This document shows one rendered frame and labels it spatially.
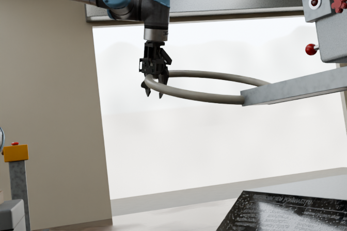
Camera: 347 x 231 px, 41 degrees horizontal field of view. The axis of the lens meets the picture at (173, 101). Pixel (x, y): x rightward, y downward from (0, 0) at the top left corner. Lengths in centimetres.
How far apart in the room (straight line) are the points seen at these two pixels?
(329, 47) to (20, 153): 177
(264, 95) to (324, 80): 22
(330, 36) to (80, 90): 667
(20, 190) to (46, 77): 524
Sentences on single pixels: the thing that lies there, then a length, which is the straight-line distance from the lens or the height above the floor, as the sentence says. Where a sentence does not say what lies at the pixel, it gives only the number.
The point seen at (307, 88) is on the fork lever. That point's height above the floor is 108.
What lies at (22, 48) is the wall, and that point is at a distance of 781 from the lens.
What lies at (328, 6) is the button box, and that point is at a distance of 117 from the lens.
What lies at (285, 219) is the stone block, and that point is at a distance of 111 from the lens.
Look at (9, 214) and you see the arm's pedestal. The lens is 149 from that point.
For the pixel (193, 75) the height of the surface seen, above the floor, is 125.
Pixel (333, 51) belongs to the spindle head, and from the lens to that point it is 117.
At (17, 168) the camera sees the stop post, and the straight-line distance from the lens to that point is 256.
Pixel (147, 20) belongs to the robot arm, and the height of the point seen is 143.
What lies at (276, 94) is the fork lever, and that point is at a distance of 136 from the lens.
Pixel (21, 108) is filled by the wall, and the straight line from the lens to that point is 765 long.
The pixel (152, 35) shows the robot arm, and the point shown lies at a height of 137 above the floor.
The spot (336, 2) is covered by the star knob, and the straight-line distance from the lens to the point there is 113.
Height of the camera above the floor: 97
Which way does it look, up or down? 6 degrees up
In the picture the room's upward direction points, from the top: 7 degrees counter-clockwise
